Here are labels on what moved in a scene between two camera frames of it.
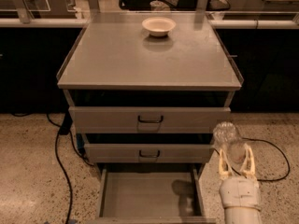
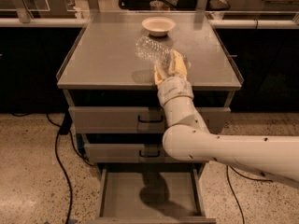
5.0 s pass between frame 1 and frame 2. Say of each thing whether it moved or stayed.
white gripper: moved
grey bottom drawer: stayed
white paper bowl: stayed
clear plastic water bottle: moved
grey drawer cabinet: stayed
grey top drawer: stayed
